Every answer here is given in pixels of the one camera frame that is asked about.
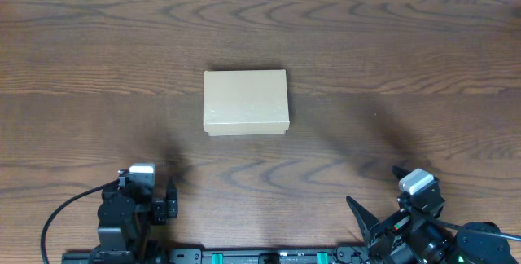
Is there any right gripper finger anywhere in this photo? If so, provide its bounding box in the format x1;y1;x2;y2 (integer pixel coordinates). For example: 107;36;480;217
392;165;410;179
346;196;380;244

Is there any cardboard box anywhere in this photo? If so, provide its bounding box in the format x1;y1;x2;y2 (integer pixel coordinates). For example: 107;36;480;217
203;69;290;136

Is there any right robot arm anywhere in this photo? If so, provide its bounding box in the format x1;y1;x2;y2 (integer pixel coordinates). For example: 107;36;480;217
346;166;520;264

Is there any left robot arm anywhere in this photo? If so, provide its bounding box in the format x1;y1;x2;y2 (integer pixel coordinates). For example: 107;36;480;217
89;174;178;264

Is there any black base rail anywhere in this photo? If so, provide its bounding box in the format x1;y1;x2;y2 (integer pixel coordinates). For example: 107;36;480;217
61;246;372;264

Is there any left black cable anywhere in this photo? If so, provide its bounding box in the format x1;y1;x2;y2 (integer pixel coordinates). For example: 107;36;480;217
39;178;120;264

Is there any black cable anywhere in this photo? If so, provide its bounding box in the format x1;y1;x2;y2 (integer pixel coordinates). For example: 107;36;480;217
410;206;521;243
39;178;120;264

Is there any right black cable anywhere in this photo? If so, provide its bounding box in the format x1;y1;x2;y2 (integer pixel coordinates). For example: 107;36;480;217
410;206;521;243

